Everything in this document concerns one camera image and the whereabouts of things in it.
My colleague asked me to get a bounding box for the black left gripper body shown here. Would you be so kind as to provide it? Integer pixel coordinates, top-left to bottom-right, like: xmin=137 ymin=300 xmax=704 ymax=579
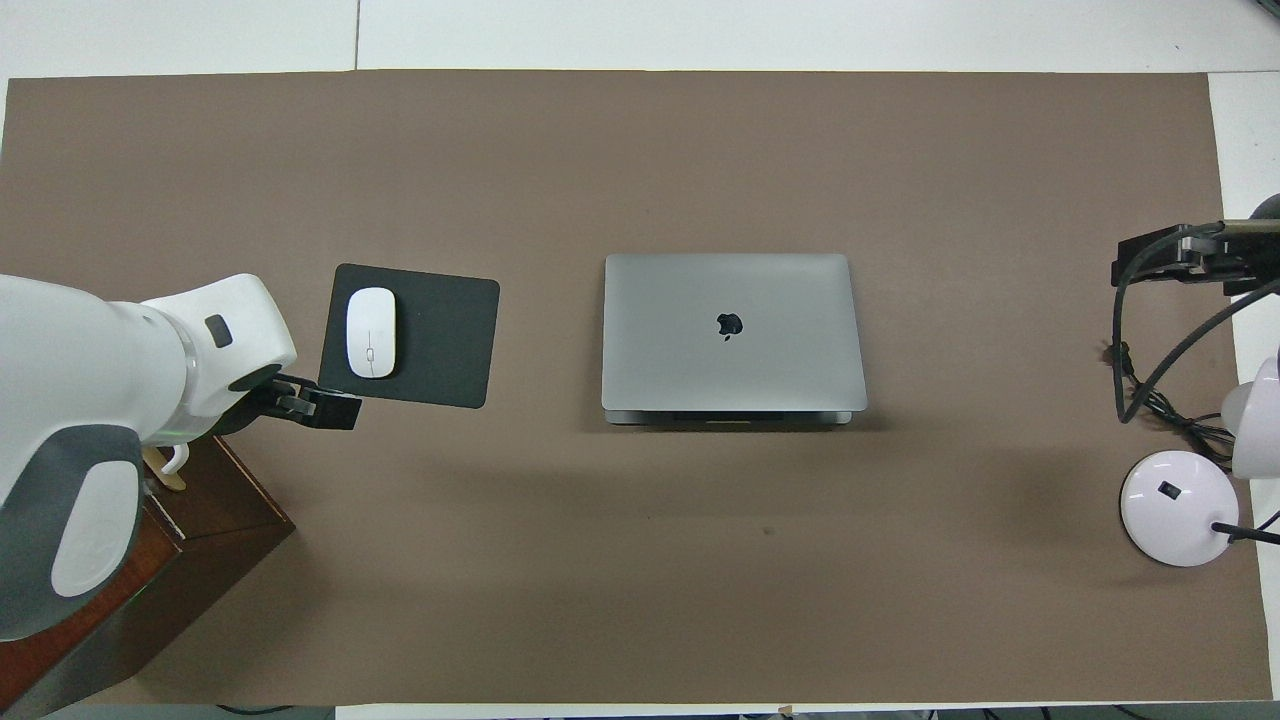
xmin=214 ymin=363 xmax=305 ymax=437

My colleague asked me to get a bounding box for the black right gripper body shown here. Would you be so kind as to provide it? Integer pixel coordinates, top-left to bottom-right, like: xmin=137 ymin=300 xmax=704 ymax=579
xmin=1182 ymin=225 xmax=1280 ymax=297

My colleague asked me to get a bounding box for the grey laptop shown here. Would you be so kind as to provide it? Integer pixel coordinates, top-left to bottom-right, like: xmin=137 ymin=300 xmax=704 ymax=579
xmin=601 ymin=252 xmax=869 ymax=427

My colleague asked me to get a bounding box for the white computer mouse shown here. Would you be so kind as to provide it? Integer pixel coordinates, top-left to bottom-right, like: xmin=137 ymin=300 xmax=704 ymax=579
xmin=346 ymin=287 xmax=398 ymax=380

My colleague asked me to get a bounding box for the dark grey mouse pad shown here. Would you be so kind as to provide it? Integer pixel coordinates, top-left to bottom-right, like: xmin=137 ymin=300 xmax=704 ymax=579
xmin=317 ymin=263 xmax=501 ymax=410

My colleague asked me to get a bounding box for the brass strip on box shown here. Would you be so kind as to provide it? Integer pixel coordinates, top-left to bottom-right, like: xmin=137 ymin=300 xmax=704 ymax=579
xmin=140 ymin=450 xmax=188 ymax=493

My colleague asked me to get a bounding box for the dark wooden box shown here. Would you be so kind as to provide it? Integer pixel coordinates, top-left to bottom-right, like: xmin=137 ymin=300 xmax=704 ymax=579
xmin=0 ymin=435 xmax=296 ymax=719

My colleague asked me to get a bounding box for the large brown table mat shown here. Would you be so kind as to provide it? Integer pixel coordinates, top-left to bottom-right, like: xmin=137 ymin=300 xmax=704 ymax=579
xmin=0 ymin=70 xmax=1273 ymax=706

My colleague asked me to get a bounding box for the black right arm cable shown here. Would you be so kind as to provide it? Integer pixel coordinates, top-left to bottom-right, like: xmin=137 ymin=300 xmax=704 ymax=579
xmin=1110 ymin=222 xmax=1280 ymax=425

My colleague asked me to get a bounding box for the black power cable with plug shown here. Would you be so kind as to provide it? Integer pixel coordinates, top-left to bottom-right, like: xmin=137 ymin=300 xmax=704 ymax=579
xmin=1105 ymin=340 xmax=1236 ymax=463

